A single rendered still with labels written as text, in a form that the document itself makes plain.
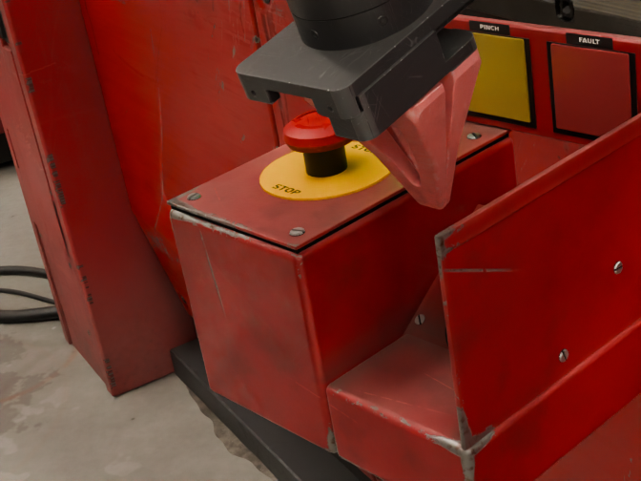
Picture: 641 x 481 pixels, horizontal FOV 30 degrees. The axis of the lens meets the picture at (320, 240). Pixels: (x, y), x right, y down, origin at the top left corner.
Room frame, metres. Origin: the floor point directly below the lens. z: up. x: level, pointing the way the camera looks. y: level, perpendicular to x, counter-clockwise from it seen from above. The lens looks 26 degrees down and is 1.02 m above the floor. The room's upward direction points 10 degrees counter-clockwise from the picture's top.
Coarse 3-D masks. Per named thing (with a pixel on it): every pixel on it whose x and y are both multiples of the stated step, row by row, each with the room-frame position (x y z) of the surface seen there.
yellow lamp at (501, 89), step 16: (480, 48) 0.60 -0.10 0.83; (496, 48) 0.59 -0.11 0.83; (512, 48) 0.58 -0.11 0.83; (496, 64) 0.59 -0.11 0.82; (512, 64) 0.58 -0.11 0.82; (480, 80) 0.60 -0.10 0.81; (496, 80) 0.59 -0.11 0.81; (512, 80) 0.58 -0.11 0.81; (480, 96) 0.60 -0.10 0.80; (496, 96) 0.59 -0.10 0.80; (512, 96) 0.58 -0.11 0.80; (480, 112) 0.60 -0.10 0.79; (496, 112) 0.59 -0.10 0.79; (512, 112) 0.58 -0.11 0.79; (528, 112) 0.58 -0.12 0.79
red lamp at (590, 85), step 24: (552, 48) 0.56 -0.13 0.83; (576, 48) 0.55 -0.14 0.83; (552, 72) 0.56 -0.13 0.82; (576, 72) 0.55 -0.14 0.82; (600, 72) 0.54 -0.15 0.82; (624, 72) 0.53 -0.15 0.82; (576, 96) 0.55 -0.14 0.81; (600, 96) 0.54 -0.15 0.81; (624, 96) 0.53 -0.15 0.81; (576, 120) 0.55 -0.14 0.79; (600, 120) 0.54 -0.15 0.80; (624, 120) 0.53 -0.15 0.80
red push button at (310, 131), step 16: (288, 128) 0.58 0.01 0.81; (304, 128) 0.57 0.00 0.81; (320, 128) 0.57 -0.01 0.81; (288, 144) 0.57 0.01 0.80; (304, 144) 0.56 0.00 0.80; (320, 144) 0.56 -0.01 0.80; (336, 144) 0.56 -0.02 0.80; (304, 160) 0.58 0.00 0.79; (320, 160) 0.57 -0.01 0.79; (336, 160) 0.57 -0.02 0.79; (320, 176) 0.57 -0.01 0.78
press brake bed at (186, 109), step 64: (128, 0) 1.50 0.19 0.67; (192, 0) 1.30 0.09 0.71; (256, 0) 1.15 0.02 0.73; (512, 0) 0.78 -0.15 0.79; (576, 0) 0.72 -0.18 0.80; (640, 0) 0.67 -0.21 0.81; (128, 64) 1.55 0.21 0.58; (192, 64) 1.34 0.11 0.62; (128, 128) 1.62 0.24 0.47; (192, 128) 1.38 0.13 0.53; (256, 128) 1.21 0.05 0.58; (128, 192) 1.69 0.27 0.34; (192, 384) 1.64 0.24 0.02; (256, 448) 1.43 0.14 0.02; (320, 448) 1.36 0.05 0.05; (576, 448) 0.75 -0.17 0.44; (640, 448) 0.69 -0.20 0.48
